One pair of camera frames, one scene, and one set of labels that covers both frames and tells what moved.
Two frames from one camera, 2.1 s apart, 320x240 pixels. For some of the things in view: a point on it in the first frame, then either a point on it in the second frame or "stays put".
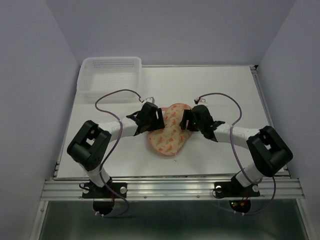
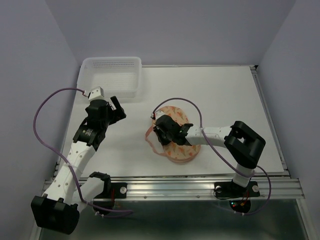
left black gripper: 159,123 -> 119,110
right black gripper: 187,114 -> 157,131
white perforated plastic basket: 99,75 stays put
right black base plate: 234,189 stays put
